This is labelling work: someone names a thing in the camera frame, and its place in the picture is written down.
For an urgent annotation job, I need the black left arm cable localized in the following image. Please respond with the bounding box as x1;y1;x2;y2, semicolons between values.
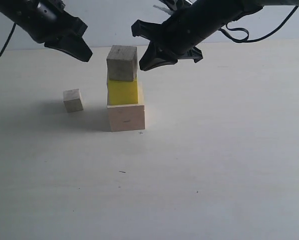
0;23;17;68

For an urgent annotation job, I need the small wooden cube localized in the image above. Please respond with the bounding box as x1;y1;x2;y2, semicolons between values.
63;89;84;113

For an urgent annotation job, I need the large wooden cube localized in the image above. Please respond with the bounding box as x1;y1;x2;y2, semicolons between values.
107;81;146;132

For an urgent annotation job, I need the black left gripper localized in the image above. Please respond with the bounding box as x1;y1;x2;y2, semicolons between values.
0;0;93;62

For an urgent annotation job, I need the yellow cube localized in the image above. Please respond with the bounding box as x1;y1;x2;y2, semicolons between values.
107;79;138;105

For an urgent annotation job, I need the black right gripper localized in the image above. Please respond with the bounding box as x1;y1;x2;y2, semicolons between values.
131;0;262;71

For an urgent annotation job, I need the medium wooden cube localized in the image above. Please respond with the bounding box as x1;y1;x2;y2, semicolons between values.
106;45;138;82

